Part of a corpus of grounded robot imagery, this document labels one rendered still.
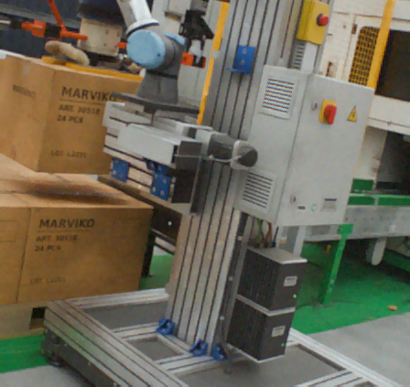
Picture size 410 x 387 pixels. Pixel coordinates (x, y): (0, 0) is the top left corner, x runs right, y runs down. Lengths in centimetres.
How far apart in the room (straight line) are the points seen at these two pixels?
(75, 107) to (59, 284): 72
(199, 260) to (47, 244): 67
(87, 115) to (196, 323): 91
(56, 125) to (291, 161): 98
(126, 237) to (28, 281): 47
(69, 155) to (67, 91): 25
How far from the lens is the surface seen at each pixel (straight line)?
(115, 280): 293
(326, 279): 387
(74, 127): 261
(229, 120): 223
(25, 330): 278
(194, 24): 280
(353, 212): 383
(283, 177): 201
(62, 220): 267
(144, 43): 213
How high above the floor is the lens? 118
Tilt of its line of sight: 9 degrees down
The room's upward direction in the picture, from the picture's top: 12 degrees clockwise
